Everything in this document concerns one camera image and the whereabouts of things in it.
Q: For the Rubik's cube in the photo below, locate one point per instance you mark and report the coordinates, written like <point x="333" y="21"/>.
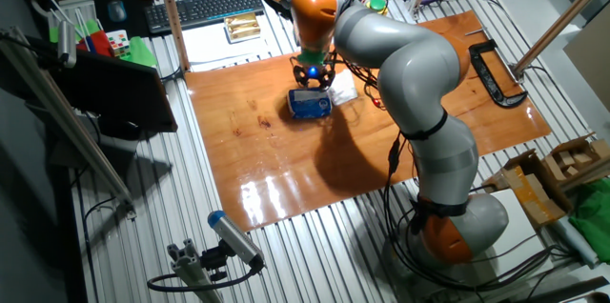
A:
<point x="118" y="43"/>

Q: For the black monitor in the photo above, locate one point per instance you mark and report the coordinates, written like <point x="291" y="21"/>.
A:
<point x="119" y="93"/>

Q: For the golden snack packet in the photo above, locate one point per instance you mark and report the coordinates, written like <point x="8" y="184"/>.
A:
<point x="242" y="26"/>

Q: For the blue tissue pack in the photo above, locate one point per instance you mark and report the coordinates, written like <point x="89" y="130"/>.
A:
<point x="310" y="105"/>

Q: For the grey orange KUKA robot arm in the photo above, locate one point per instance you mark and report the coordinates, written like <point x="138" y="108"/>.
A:
<point x="419" y="69"/>

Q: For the white flat panel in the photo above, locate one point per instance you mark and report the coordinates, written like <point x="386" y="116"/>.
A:
<point x="524" y="241"/>

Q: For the white rolled sheet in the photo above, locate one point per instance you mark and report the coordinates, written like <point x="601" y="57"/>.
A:
<point x="574" y="241"/>

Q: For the cardboard box with wooden blocks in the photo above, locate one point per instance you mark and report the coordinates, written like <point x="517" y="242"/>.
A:
<point x="572" y="157"/>

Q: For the green paper sheet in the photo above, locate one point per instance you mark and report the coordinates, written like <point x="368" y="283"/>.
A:
<point x="59" y="34"/>

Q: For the plain silver camera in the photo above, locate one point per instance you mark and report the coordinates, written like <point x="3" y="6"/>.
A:
<point x="67" y="43"/>

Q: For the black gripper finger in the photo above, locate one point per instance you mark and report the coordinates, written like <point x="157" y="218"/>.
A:
<point x="298" y="81"/>
<point x="327" y="81"/>

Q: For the silver camera blue cap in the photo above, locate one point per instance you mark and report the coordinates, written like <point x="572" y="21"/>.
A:
<point x="236" y="238"/>

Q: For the black C-clamp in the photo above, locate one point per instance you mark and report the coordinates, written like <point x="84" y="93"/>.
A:
<point x="483" y="72"/>

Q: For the black mouse pad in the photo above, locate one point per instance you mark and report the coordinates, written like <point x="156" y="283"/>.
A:
<point x="138" y="12"/>

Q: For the large green cloth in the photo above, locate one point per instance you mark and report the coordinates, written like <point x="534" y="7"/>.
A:
<point x="593" y="222"/>

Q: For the beige cardboard panel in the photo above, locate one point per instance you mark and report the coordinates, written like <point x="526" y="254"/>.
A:
<point x="591" y="60"/>

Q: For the flat white loose napkin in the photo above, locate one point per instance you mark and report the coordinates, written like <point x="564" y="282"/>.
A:
<point x="344" y="91"/>

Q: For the aluminium profile camera stand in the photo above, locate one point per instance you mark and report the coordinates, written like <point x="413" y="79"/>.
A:
<point x="190" y="269"/>

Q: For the green mushroom button yellow base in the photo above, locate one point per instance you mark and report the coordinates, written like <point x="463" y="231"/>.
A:
<point x="377" y="4"/>

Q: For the glossy wooden board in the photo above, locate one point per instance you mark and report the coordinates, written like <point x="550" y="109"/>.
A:
<point x="267" y="160"/>

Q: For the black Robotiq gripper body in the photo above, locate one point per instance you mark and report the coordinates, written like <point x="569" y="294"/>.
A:
<point x="313" y="74"/>

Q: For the dark computer mouse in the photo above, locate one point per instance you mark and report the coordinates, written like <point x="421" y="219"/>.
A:
<point x="117" y="10"/>

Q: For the white paper sheets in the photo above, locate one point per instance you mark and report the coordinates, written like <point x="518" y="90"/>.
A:
<point x="209" y="50"/>

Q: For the long aluminium diagonal bar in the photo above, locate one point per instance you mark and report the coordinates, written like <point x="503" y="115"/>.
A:
<point x="71" y="122"/>

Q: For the thin white rod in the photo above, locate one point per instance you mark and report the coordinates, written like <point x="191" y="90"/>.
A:
<point x="54" y="4"/>

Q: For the taped flat cardboard box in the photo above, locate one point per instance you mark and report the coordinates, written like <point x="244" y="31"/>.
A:
<point x="534" y="193"/>

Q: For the small green cloth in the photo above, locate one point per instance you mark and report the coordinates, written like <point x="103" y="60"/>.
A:
<point x="140" y="53"/>

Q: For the black computer keyboard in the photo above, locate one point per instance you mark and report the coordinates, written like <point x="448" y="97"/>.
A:
<point x="205" y="7"/>

